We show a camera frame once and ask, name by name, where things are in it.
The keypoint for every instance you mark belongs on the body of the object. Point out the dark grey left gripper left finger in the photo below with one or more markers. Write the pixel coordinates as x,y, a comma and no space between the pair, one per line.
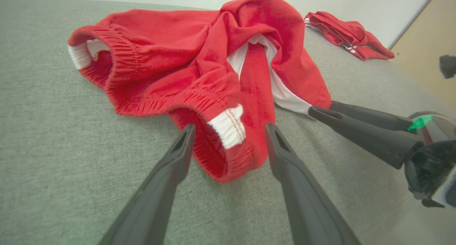
160,198

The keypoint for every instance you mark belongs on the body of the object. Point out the dark grey blurry object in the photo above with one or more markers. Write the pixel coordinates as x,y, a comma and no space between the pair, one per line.
449,66

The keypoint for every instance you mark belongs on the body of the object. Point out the red Bulls basketball jersey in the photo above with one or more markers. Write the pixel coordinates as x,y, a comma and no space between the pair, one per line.
349,35

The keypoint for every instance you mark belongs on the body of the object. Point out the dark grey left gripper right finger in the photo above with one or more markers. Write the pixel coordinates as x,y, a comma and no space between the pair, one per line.
306,206

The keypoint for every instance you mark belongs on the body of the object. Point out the grey fabric mat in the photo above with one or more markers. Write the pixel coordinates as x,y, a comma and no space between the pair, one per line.
53,166

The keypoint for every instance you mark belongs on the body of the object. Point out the red shorts with white trim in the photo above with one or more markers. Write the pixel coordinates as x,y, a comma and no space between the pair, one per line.
171,70

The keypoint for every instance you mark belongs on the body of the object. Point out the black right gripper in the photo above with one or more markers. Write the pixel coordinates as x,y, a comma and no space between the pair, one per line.
434,166

